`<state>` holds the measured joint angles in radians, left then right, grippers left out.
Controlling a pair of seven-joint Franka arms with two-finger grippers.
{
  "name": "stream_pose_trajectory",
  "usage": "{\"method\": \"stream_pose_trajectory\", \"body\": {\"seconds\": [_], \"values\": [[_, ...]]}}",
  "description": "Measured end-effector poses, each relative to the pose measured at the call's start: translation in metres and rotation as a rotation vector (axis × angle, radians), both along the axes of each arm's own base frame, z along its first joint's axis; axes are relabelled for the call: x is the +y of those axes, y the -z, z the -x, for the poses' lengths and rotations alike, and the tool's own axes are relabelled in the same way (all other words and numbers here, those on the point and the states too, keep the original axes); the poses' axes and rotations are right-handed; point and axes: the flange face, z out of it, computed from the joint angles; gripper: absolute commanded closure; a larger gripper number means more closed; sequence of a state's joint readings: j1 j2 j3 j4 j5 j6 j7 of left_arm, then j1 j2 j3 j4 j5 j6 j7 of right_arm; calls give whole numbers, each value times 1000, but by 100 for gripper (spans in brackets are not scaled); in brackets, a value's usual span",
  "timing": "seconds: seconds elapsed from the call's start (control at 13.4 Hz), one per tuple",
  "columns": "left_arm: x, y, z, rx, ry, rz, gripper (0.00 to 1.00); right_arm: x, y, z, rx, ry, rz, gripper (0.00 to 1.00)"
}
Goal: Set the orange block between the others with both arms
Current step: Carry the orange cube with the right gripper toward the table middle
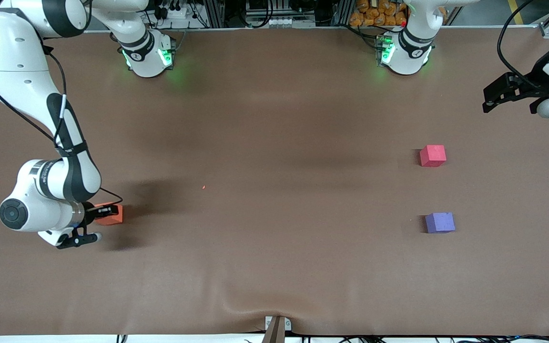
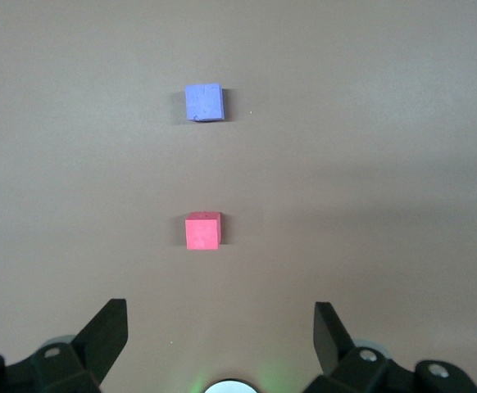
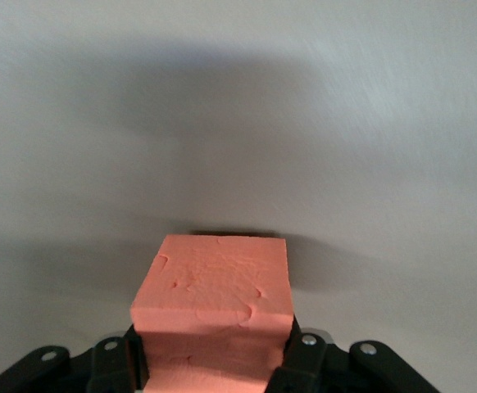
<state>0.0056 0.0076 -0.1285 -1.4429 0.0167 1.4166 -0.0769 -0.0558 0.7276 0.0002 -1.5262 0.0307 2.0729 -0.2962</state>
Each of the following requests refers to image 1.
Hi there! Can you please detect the orange foam block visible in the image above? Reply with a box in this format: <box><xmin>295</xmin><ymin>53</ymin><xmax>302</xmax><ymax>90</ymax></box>
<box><xmin>94</xmin><ymin>204</ymin><xmax>124</xmax><ymax>226</ymax></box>

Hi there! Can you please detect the red foam block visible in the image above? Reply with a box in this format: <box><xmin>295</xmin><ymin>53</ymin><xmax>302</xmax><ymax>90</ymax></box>
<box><xmin>419</xmin><ymin>145</ymin><xmax>447</xmax><ymax>168</ymax></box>

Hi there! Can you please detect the purple foam block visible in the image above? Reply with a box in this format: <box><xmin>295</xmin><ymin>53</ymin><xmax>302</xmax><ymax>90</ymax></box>
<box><xmin>425</xmin><ymin>212</ymin><xmax>456</xmax><ymax>234</ymax></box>

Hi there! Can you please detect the pile of orange items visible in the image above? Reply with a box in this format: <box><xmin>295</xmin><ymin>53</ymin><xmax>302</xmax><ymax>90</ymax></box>
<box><xmin>349</xmin><ymin>0</ymin><xmax>407</xmax><ymax>27</ymax></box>

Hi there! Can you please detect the paper table cover sheet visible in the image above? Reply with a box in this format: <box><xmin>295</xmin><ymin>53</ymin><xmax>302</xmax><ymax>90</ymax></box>
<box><xmin>0</xmin><ymin>28</ymin><xmax>549</xmax><ymax>337</ymax></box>

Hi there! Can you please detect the brown wooden strip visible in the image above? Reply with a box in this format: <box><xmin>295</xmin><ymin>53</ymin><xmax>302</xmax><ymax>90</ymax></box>
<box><xmin>262</xmin><ymin>317</ymin><xmax>286</xmax><ymax>343</ymax></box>

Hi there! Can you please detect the white power strip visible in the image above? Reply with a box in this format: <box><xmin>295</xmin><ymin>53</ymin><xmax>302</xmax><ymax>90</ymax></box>
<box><xmin>159</xmin><ymin>4</ymin><xmax>195</xmax><ymax>20</ymax></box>

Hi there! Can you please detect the white terminal block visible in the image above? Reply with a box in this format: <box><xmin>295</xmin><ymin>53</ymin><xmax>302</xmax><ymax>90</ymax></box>
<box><xmin>267</xmin><ymin>17</ymin><xmax>316</xmax><ymax>27</ymax></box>

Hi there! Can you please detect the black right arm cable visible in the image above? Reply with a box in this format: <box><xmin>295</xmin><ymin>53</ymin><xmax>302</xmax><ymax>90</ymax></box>
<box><xmin>0</xmin><ymin>43</ymin><xmax>124</xmax><ymax>208</ymax></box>

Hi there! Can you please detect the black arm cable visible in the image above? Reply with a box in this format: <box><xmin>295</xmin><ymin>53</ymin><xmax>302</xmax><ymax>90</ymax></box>
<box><xmin>0</xmin><ymin>43</ymin><xmax>124</xmax><ymax>208</ymax></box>
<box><xmin>497</xmin><ymin>0</ymin><xmax>544</xmax><ymax>91</ymax></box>

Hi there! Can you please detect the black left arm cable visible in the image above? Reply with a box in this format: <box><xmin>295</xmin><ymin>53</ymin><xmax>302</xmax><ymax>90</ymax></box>
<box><xmin>497</xmin><ymin>0</ymin><xmax>544</xmax><ymax>91</ymax></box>

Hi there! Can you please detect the aluminium frame post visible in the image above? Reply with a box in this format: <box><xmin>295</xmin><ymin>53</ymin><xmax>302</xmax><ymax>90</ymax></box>
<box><xmin>205</xmin><ymin>0</ymin><xmax>226</xmax><ymax>28</ymax></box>
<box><xmin>332</xmin><ymin>0</ymin><xmax>354</xmax><ymax>27</ymax></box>

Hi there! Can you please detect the grey metal bracket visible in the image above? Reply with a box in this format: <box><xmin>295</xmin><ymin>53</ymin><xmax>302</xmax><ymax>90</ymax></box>
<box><xmin>265</xmin><ymin>315</ymin><xmax>292</xmax><ymax>332</ymax></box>

